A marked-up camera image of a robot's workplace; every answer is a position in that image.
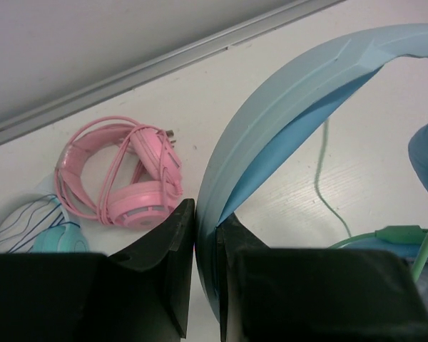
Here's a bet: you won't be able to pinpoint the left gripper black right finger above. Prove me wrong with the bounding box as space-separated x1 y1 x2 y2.
216 216 428 341

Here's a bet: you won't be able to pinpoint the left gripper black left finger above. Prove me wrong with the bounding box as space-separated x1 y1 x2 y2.
0 199 195 341

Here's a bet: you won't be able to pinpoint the pink headphones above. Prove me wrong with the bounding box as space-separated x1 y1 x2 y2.
54 115 183 230

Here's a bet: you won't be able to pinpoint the light blue headphones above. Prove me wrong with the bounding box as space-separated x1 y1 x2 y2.
195 23 428 315

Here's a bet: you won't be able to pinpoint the teal headphones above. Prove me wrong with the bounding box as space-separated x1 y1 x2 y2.
0 187 89 254

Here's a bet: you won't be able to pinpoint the aluminium frame rail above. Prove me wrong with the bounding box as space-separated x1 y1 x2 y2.
0 1 340 145

